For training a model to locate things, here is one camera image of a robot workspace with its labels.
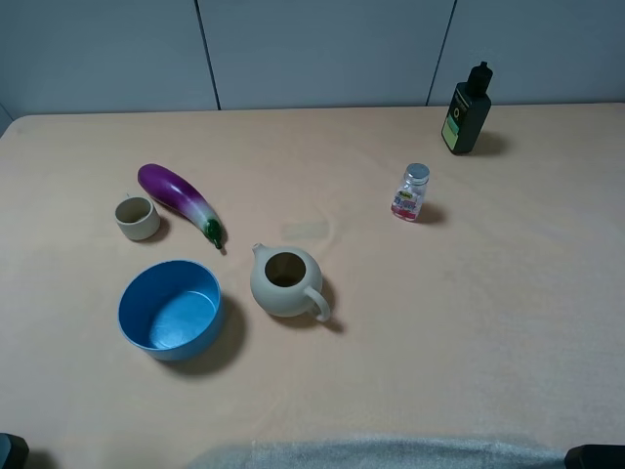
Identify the black object bottom right corner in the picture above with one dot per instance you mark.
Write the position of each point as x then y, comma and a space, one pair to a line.
595, 457

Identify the beige ceramic teapot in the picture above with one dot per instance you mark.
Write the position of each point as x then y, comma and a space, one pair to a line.
286, 282

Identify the black object corner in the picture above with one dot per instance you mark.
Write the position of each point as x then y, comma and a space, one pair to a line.
13, 451
595, 457

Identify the grey cloth at bottom edge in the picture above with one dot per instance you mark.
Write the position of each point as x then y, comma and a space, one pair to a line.
380, 453

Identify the small beige cup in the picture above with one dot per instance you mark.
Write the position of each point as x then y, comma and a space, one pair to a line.
137, 218

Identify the small clear pill bottle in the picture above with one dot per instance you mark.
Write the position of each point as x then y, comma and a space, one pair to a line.
409, 196

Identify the black bottle with green label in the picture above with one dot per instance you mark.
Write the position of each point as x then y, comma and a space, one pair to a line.
467, 110

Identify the purple toy eggplant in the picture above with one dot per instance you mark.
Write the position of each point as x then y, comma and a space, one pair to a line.
176, 193

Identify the black object bottom left corner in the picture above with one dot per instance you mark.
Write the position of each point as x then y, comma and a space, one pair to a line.
13, 451

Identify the blue plastic bowl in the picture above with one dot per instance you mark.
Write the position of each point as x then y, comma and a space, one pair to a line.
173, 310

